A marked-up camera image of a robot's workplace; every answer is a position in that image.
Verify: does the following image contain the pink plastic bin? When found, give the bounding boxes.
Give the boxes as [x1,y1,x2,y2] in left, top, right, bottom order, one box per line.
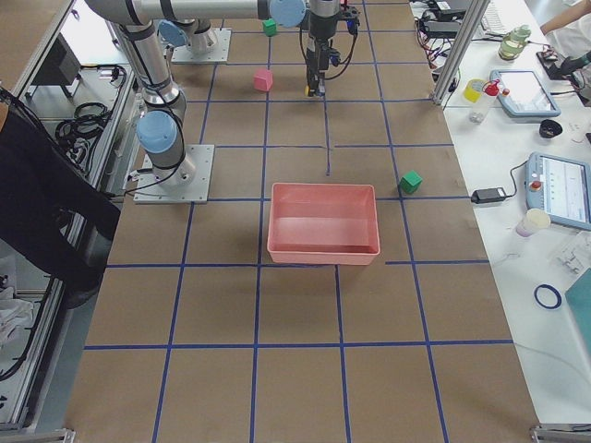
[267,183,380,266]

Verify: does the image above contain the paper cup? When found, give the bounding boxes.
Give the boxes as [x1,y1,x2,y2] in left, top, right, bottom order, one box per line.
[515,209,551,237]

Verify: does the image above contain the pink cube centre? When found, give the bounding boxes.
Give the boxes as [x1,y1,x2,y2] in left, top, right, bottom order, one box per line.
[253,69,273,92]

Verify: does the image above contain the aluminium frame post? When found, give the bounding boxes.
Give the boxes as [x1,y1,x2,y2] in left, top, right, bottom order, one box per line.
[430,0,489,105]

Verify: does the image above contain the green cube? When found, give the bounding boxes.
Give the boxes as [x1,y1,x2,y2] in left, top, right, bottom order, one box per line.
[262,18,277,37]
[399,170,423,195]

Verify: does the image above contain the teach pendant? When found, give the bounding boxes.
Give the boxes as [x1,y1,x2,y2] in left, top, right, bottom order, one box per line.
[525,152,590,231]
[489,69,561,118]

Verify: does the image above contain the black cloth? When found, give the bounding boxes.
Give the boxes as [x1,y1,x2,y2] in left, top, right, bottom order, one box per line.
[1,90,120,309]

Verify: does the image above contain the teach pendant near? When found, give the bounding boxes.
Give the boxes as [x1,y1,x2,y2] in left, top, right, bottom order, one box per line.
[525,152,590,231]

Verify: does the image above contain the green glass bottle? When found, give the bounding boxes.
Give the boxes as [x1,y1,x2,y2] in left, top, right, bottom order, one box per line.
[498,24,531,61]

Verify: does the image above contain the green cube near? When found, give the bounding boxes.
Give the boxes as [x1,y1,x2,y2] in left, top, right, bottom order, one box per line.
[262,18,277,37]

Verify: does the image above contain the black power adapter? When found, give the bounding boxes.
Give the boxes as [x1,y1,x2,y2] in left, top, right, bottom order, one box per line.
[470,187,508,204]

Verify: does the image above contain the teach pendant far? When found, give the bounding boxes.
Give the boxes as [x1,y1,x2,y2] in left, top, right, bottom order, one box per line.
[489,69,561,118]

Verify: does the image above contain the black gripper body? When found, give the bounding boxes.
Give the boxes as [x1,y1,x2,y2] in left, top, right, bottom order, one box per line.
[305,35,340,86]

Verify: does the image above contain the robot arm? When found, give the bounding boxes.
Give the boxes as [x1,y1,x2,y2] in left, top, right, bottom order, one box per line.
[158,18,218,54]
[88,1,357,186]

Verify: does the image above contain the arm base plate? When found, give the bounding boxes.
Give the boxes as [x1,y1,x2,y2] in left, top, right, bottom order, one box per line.
[133,144,215,204]
[172,28,232,65]

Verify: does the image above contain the green cube far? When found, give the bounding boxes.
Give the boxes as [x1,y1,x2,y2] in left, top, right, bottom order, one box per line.
[399,170,423,195]

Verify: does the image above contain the blue tape ring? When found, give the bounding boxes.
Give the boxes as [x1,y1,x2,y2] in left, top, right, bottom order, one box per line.
[534,284,562,310]

